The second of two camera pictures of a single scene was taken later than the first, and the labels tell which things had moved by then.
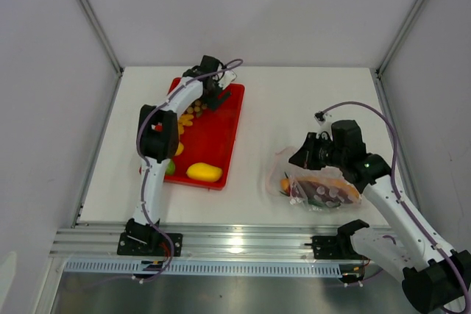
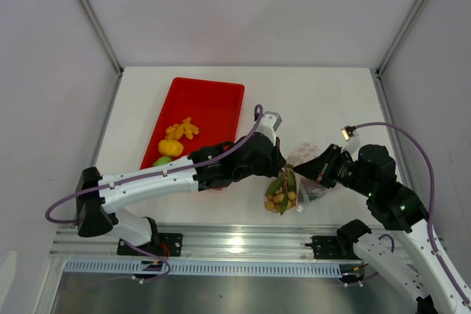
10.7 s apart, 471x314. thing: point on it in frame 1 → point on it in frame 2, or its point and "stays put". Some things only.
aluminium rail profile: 207,241 stays put
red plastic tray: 213,140 stays put
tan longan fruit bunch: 196,108 → 282,195
